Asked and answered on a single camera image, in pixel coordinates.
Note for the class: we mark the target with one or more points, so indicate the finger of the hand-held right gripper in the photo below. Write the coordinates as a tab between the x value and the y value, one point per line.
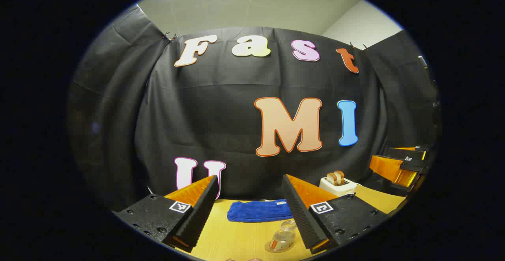
408	153
388	168

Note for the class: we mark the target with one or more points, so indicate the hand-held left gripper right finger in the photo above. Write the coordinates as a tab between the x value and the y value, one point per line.
303	217

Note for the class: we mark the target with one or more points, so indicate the toast bread slice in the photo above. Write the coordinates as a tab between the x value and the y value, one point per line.
331	179
340	175

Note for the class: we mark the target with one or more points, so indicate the white toaster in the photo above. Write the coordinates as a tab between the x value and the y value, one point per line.
339	189

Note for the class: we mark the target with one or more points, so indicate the clear plastic water bottle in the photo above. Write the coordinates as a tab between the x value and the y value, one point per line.
282	237

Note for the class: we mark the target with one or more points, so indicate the black backdrop cloth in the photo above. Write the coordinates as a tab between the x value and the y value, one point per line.
221	115

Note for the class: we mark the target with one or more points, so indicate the blue towel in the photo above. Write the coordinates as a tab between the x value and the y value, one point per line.
256	210

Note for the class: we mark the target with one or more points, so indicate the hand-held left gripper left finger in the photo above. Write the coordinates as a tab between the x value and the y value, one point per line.
197	217

